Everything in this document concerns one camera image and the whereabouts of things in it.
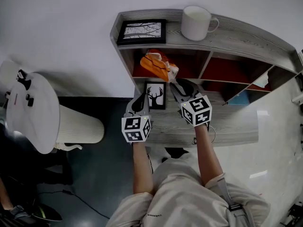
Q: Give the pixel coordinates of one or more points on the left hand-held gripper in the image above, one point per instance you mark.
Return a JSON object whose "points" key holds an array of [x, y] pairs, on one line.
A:
{"points": [[135, 126]]}

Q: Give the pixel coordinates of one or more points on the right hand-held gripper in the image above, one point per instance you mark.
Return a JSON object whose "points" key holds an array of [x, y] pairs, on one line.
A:
{"points": [[196, 110]]}

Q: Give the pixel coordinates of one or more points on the orange and white bag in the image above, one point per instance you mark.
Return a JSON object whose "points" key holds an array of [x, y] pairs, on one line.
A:
{"points": [[156, 65]]}

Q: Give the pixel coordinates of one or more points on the grey wooden shelf unit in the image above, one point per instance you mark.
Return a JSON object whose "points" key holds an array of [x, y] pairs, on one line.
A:
{"points": [[236, 39]]}

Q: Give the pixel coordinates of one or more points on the person's right forearm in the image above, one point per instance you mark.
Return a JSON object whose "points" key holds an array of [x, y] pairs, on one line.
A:
{"points": [[208, 155]]}

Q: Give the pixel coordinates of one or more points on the person's left forearm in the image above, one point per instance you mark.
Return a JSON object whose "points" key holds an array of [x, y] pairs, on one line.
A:
{"points": [[142, 169]]}

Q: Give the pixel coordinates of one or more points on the grey wooden desk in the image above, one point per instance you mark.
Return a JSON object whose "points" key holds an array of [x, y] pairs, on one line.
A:
{"points": [[225, 126]]}

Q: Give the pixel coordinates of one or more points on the light blue flat box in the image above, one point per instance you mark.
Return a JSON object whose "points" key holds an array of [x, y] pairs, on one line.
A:
{"points": [[239, 98]]}

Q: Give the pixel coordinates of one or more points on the white mug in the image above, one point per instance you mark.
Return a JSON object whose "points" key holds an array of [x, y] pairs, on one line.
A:
{"points": [[194, 22]]}

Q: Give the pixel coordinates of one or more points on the beige hooded sweatshirt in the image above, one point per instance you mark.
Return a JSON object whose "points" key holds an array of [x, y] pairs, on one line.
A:
{"points": [[184, 197]]}

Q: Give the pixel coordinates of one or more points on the small black table item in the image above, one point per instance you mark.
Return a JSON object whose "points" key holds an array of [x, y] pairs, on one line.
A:
{"points": [[30, 102]]}

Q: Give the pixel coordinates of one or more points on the black frame deer picture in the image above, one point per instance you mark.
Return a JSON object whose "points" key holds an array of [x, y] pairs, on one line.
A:
{"points": [[156, 94]]}

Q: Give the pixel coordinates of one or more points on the black frame branches picture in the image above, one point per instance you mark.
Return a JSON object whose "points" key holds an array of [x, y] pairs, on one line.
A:
{"points": [[142, 31]]}

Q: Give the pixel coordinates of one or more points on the white round pedestal table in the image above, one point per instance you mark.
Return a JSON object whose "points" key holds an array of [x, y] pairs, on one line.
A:
{"points": [[35, 122]]}

